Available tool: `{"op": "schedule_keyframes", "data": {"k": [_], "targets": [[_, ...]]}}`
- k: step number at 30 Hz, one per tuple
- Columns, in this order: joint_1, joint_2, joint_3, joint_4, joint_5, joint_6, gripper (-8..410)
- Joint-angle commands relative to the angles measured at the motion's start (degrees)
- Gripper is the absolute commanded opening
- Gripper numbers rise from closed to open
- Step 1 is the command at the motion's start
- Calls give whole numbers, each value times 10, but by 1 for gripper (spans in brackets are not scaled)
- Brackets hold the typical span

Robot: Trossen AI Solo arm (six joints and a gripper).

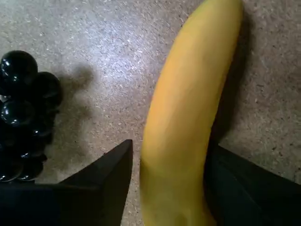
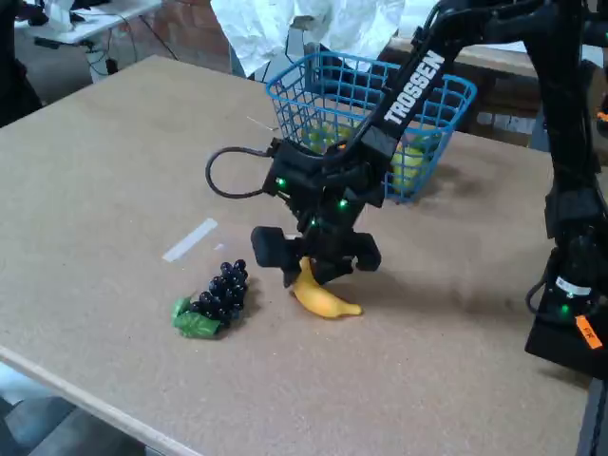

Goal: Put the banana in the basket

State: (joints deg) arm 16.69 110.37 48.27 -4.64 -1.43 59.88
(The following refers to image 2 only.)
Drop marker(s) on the yellow toy banana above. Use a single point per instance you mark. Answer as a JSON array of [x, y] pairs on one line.
[[323, 301]]

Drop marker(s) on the black toy grapes with leaf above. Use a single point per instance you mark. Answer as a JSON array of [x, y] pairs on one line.
[[223, 290]]

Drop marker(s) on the long white tape strip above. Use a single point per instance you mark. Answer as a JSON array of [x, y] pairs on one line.
[[190, 240]]

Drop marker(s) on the thin white tape strip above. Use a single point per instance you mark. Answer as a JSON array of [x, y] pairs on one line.
[[263, 123]]

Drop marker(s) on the green toy fruit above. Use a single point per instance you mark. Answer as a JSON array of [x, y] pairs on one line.
[[411, 164]]

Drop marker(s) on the white crumpled sheet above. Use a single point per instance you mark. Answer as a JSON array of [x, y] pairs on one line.
[[256, 28]]

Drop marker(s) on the orange label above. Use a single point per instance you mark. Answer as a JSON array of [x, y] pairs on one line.
[[589, 332]]

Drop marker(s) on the white background table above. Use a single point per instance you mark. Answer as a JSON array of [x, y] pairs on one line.
[[95, 21]]

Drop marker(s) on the black chair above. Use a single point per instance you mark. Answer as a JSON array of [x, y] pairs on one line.
[[14, 85]]

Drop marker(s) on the white crumpled paper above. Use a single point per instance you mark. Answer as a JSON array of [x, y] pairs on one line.
[[59, 16]]

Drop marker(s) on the black camera box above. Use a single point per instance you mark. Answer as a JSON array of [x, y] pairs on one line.
[[294, 166]]

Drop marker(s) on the black metal post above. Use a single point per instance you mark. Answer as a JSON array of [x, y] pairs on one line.
[[596, 423]]

